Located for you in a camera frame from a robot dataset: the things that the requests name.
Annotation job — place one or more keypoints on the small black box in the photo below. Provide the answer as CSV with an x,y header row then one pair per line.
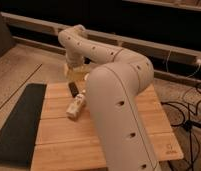
x,y
73,89

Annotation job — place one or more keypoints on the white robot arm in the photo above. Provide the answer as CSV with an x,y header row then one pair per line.
x,y
121,74

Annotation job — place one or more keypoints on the white plastic bottle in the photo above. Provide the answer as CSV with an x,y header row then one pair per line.
x,y
75,106

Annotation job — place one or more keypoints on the white shelf rail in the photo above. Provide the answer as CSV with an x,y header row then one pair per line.
x,y
148,48

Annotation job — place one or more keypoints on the wooden cutting board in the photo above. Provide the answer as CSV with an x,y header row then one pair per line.
x,y
66,145

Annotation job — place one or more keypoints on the white power plug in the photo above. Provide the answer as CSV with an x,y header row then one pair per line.
x,y
198,62

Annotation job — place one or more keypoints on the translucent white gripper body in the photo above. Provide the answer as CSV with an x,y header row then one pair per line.
x,y
76,74

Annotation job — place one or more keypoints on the dark grey floor mat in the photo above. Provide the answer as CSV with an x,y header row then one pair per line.
x,y
18,134

